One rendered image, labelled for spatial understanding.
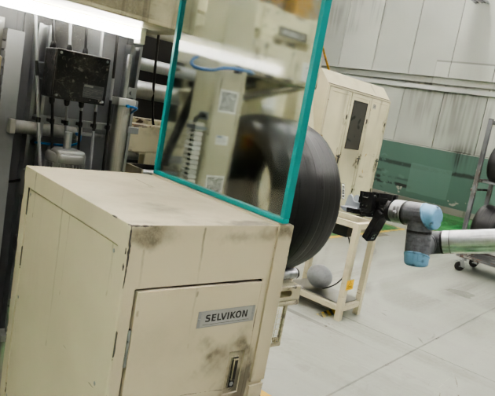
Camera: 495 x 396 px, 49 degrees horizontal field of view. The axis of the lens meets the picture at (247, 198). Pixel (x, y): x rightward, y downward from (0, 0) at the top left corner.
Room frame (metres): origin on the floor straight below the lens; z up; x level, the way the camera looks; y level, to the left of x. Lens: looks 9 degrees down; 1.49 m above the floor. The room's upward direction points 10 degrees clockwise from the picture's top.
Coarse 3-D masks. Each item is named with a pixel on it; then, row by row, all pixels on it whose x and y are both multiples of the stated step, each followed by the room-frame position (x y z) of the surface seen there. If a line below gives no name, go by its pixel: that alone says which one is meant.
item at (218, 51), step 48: (192, 0) 1.53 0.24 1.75; (240, 0) 1.37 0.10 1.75; (288, 0) 1.24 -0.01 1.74; (192, 48) 1.50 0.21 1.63; (240, 48) 1.35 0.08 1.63; (288, 48) 1.22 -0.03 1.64; (192, 96) 1.47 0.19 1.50; (240, 96) 1.32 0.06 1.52; (288, 96) 1.20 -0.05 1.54; (192, 144) 1.45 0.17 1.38; (240, 144) 1.30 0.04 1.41; (288, 144) 1.18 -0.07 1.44; (240, 192) 1.28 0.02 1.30; (288, 192) 1.15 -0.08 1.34
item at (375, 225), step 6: (378, 210) 1.75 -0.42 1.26; (378, 216) 1.74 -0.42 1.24; (372, 222) 1.75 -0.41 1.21; (378, 222) 1.75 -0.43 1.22; (384, 222) 1.77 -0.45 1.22; (366, 228) 1.77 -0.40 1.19; (372, 228) 1.75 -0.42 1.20; (378, 228) 1.76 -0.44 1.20; (366, 234) 1.77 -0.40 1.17; (372, 234) 1.76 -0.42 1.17; (378, 234) 1.78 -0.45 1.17; (366, 240) 1.76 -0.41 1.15; (372, 240) 1.78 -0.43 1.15
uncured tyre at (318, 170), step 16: (304, 144) 1.97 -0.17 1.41; (320, 144) 2.03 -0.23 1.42; (304, 160) 1.91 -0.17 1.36; (320, 160) 1.97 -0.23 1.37; (304, 176) 1.88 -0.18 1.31; (320, 176) 1.93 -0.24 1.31; (336, 176) 2.00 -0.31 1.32; (304, 192) 1.87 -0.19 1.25; (320, 192) 1.92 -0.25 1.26; (336, 192) 1.98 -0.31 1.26; (304, 208) 1.86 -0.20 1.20; (320, 208) 1.92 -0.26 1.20; (336, 208) 1.98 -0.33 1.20; (304, 224) 1.88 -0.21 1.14; (320, 224) 1.93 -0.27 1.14; (304, 240) 1.92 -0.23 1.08; (320, 240) 1.97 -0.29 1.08; (288, 256) 1.93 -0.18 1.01; (304, 256) 2.00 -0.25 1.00
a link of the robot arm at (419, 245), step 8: (408, 232) 1.65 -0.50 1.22; (416, 232) 1.62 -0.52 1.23; (408, 240) 1.64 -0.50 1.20; (416, 240) 1.62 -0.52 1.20; (424, 240) 1.62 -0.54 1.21; (432, 240) 1.69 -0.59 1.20; (408, 248) 1.64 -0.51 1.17; (416, 248) 1.62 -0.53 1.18; (424, 248) 1.62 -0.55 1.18; (432, 248) 1.67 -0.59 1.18; (408, 256) 1.63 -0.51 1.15; (416, 256) 1.62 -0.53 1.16; (424, 256) 1.62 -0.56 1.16; (408, 264) 1.63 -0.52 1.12; (416, 264) 1.62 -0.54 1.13; (424, 264) 1.62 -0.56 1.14
